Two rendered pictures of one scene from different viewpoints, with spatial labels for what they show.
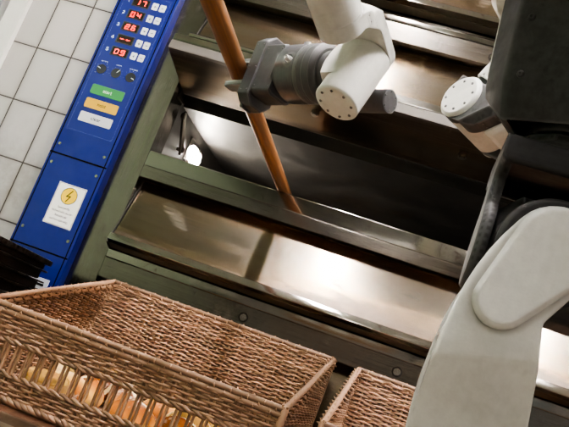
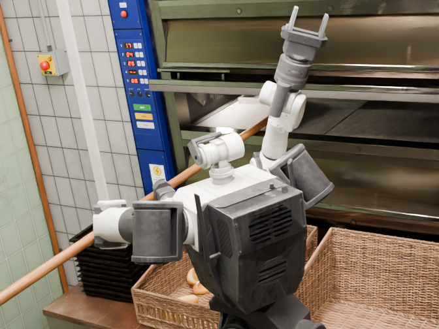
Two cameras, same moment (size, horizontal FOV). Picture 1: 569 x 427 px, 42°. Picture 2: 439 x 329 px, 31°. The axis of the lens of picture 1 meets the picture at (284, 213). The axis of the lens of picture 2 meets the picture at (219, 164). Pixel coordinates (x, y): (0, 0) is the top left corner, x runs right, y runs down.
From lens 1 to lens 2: 196 cm
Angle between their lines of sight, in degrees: 41
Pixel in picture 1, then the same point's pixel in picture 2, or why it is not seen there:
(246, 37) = (191, 44)
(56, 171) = (144, 158)
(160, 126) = (178, 114)
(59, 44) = (106, 80)
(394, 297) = (336, 181)
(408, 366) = (358, 217)
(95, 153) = (155, 144)
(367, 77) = not seen: hidden behind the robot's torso
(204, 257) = not seen: hidden behind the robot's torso
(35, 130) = (124, 134)
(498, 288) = not seen: outside the picture
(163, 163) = (190, 136)
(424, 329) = (357, 197)
